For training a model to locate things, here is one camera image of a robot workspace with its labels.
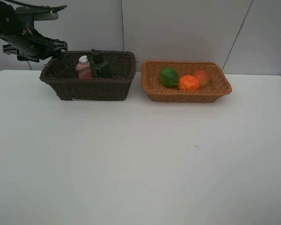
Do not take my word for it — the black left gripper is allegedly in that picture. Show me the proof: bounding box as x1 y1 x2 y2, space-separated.
2 22 68 62

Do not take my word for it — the pink bottle white cap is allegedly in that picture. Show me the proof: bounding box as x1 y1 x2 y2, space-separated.
76 55 93 79

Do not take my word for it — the black pump bottle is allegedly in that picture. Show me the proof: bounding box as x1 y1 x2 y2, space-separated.
91 49 112 79

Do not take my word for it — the green lime fruit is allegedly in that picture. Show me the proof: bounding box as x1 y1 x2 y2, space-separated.
159 67 179 88

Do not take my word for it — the orange tangerine fruit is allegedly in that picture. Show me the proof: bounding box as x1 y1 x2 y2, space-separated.
178 75 200 91

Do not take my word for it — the red orange peach fruit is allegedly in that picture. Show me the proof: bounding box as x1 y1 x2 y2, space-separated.
193 70 210 87

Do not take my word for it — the translucent purple plastic cup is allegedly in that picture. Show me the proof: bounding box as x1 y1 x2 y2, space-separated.
52 57 78 79

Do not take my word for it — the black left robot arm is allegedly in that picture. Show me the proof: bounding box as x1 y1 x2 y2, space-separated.
0 0 68 62

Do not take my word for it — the dark brown wicker basket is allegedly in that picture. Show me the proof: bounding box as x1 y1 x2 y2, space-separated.
40 51 136 101

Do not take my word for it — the orange wicker basket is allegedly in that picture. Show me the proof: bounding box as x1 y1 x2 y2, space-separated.
141 60 232 103

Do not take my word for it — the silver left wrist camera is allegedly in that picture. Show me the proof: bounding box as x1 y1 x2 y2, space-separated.
15 5 67 24

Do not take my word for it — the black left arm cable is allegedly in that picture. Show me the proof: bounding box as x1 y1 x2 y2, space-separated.
4 0 68 12

